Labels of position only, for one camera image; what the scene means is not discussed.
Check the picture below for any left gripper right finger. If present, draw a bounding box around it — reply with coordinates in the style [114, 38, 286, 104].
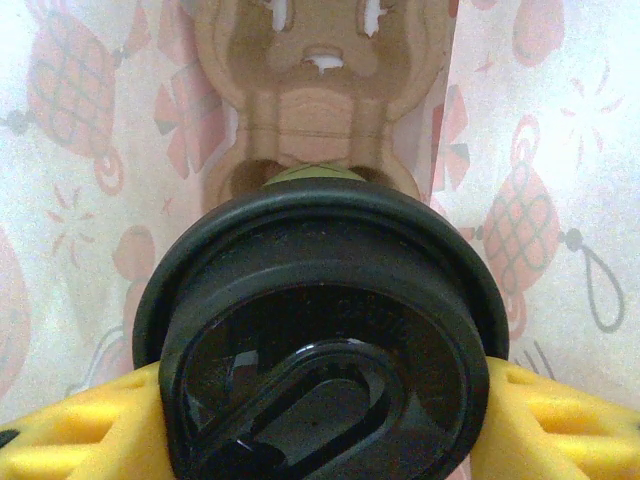
[467, 355, 640, 480]

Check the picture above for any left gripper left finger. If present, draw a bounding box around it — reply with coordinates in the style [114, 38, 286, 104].
[0, 360, 171, 480]

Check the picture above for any black plastic cup lid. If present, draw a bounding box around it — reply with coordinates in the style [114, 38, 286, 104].
[131, 175, 512, 480]

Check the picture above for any red printed paper bag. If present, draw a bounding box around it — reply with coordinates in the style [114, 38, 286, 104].
[0, 0, 640, 480]

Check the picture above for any green paper cup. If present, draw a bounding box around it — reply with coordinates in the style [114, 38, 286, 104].
[259, 163, 369, 190]

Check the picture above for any brown pulp cup carrier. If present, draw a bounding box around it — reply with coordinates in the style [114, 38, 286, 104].
[191, 0, 460, 236]

